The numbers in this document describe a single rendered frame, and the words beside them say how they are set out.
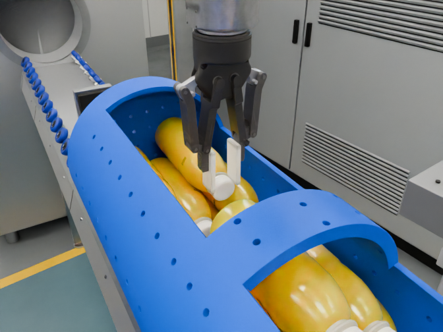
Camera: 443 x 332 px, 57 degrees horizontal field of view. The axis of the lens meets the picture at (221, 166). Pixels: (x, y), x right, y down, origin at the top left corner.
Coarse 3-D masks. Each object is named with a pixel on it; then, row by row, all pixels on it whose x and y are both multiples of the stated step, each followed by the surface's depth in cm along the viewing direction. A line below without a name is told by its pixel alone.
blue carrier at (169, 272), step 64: (128, 128) 73; (128, 192) 49; (256, 192) 70; (320, 192) 43; (128, 256) 46; (192, 256) 38; (256, 256) 34; (384, 256) 45; (192, 320) 35; (256, 320) 31
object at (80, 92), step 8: (80, 88) 107; (88, 88) 107; (96, 88) 107; (104, 88) 108; (80, 96) 104; (88, 96) 105; (96, 96) 106; (80, 104) 105; (88, 104) 106; (80, 112) 108
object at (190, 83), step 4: (192, 76) 52; (188, 80) 52; (192, 80) 52; (180, 84) 52; (184, 84) 52; (188, 84) 52; (192, 84) 52; (196, 84) 52; (176, 88) 52; (192, 88) 52; (192, 92) 52; (180, 96) 52; (192, 96) 52
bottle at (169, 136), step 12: (168, 120) 74; (180, 120) 74; (156, 132) 74; (168, 132) 72; (180, 132) 71; (168, 144) 71; (180, 144) 68; (168, 156) 71; (180, 156) 67; (192, 156) 65; (216, 156) 66; (180, 168) 67; (192, 168) 65; (216, 168) 64; (192, 180) 65
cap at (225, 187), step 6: (216, 180) 62; (222, 180) 62; (228, 180) 62; (216, 186) 62; (222, 186) 62; (228, 186) 63; (234, 186) 64; (210, 192) 63; (216, 192) 62; (222, 192) 63; (228, 192) 64; (216, 198) 63; (222, 198) 64
